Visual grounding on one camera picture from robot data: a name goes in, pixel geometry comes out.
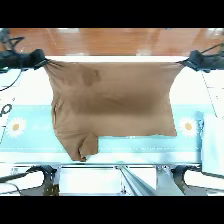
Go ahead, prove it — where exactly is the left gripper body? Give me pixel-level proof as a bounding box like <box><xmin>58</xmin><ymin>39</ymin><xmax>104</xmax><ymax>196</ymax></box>
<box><xmin>29</xmin><ymin>48</ymin><xmax>49</xmax><ymax>70</ymax></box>

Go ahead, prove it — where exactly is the brown T-shirt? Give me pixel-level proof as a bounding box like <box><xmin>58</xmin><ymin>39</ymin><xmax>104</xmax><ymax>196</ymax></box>
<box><xmin>43</xmin><ymin>59</ymin><xmax>186</xmax><ymax>163</ymax></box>

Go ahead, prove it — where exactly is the silver frame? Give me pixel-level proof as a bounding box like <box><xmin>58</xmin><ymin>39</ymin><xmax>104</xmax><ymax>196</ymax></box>
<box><xmin>0</xmin><ymin>162</ymin><xmax>224</xmax><ymax>197</ymax></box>

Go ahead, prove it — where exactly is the black cable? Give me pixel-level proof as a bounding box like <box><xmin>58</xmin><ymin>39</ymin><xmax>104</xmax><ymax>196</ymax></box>
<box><xmin>201</xmin><ymin>42</ymin><xmax>224</xmax><ymax>56</ymax></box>
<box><xmin>0</xmin><ymin>65</ymin><xmax>25</xmax><ymax>93</ymax></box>

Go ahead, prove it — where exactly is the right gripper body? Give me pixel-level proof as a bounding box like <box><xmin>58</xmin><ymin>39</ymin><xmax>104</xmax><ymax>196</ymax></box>
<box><xmin>185</xmin><ymin>49</ymin><xmax>205</xmax><ymax>72</ymax></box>

